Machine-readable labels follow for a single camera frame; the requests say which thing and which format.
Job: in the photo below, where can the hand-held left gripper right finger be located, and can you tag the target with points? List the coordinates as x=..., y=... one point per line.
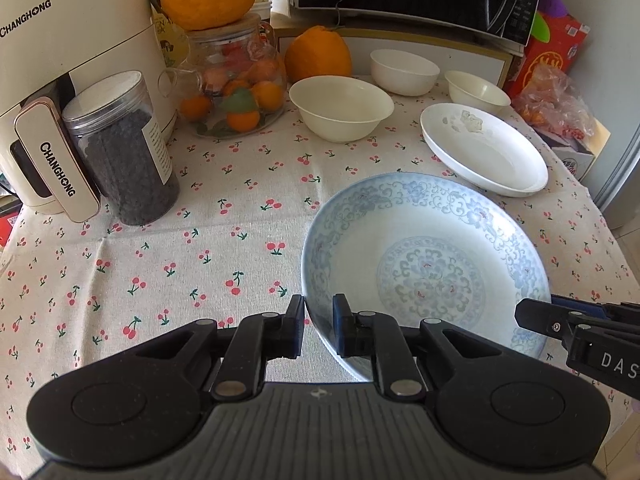
x=340, y=327

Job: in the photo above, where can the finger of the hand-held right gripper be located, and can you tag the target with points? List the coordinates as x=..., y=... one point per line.
x=542, y=317
x=592, y=308

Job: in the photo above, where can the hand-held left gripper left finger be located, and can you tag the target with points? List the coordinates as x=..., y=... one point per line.
x=298, y=330

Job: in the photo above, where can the blue patterned porcelain plate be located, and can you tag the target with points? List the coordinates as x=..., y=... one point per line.
x=425, y=260

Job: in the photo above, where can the small white bowl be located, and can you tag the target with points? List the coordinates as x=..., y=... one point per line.
x=477, y=91

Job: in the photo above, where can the white refrigerator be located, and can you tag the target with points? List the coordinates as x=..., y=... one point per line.
x=620, y=195

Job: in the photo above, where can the cherry print tablecloth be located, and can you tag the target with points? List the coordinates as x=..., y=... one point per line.
x=200, y=220

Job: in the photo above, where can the white and blue carton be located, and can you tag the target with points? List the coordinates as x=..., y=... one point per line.
x=575, y=157

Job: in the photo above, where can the white oval plate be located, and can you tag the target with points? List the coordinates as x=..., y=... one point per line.
x=480, y=155

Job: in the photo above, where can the plastic bag of small oranges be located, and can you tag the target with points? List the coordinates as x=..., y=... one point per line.
x=555, y=97

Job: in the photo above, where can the large white bowl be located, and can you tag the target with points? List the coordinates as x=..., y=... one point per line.
x=340, y=110

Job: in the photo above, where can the clear plastic jar dark contents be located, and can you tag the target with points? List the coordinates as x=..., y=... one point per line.
x=130, y=160

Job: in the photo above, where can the glass jar of small oranges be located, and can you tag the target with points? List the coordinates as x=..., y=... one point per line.
x=240, y=90

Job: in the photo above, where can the red cardboard box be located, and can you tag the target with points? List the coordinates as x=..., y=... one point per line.
x=555, y=55

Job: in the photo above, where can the medium white bowl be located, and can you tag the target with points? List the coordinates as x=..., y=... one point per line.
x=405, y=72

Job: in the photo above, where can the beige printed package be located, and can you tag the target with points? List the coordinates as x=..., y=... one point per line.
x=172, y=42

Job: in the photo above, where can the white air fryer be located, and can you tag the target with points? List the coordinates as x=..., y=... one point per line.
x=75, y=30

